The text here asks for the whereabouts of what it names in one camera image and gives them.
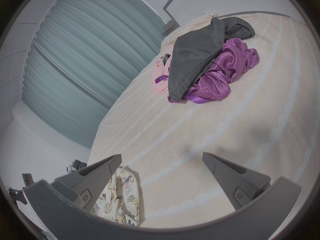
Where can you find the grey bedside table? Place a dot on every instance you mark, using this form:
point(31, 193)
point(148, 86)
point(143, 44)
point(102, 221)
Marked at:
point(168, 27)

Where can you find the black garment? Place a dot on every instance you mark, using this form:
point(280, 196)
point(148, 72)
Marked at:
point(195, 51)

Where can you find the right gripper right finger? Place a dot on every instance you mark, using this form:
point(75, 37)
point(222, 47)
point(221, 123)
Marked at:
point(235, 181)

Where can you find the bed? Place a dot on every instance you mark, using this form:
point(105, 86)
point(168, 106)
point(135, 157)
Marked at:
point(200, 124)

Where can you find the pale pink pillow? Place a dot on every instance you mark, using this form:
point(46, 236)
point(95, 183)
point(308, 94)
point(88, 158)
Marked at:
point(190, 25)

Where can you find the dark grey garment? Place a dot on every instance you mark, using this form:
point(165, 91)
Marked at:
point(165, 58)

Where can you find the black padded chair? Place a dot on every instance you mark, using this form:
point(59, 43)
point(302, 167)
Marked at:
point(77, 164)

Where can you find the white printed pyjama top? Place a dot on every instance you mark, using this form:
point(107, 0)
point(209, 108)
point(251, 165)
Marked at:
point(120, 199)

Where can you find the purple satin garment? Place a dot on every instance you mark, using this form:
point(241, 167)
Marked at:
point(225, 69)

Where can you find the blue-green curtain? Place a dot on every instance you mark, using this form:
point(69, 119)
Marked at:
point(82, 59)

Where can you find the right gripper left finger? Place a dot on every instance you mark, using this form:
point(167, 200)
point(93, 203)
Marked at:
point(92, 181)

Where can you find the pink garment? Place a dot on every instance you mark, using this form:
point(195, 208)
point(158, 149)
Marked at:
point(160, 71)

